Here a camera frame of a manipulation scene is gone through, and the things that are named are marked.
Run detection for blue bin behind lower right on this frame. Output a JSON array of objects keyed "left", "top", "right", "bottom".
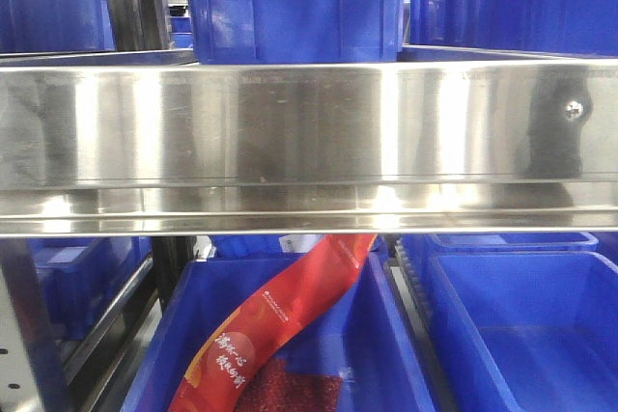
[{"left": 402, "top": 232, "right": 599, "bottom": 277}]

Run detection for blue bin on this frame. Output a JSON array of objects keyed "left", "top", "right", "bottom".
[
  {"left": 409, "top": 0, "right": 617, "bottom": 56},
  {"left": 27, "top": 236, "right": 152, "bottom": 341},
  {"left": 402, "top": 232, "right": 599, "bottom": 277},
  {"left": 1, "top": 0, "right": 115, "bottom": 53},
  {"left": 121, "top": 254, "right": 436, "bottom": 411},
  {"left": 429, "top": 252, "right": 617, "bottom": 411},
  {"left": 188, "top": 0, "right": 403, "bottom": 65}
]

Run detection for blue bin lower centre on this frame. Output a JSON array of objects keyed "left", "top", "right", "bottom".
[{"left": 121, "top": 254, "right": 436, "bottom": 411}]

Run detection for blue bin upper centre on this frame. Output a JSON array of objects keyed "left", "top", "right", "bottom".
[{"left": 188, "top": 0, "right": 403, "bottom": 65}]

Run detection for red printed paper banner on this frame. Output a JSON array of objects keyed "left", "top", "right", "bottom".
[{"left": 168, "top": 233, "right": 377, "bottom": 411}]

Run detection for red glitter sheet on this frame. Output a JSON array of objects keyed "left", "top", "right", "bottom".
[{"left": 235, "top": 358, "right": 343, "bottom": 412}]

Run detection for blue bin lower left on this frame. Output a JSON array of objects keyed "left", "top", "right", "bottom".
[{"left": 27, "top": 236, "right": 152, "bottom": 341}]

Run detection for blue bin upper right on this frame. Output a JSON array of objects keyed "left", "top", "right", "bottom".
[{"left": 409, "top": 0, "right": 617, "bottom": 56}]

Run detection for blue bin upper left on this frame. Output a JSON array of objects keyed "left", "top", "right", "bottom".
[{"left": 1, "top": 0, "right": 115, "bottom": 53}]

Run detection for stainless steel shelf rail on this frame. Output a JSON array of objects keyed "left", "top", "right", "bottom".
[{"left": 1, "top": 59, "right": 617, "bottom": 236}]

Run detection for shelf rail screw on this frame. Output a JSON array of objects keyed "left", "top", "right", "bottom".
[{"left": 565, "top": 100, "right": 585, "bottom": 120}]

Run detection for steel shelf upright post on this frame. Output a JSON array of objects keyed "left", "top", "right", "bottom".
[{"left": 1, "top": 238, "right": 70, "bottom": 411}]

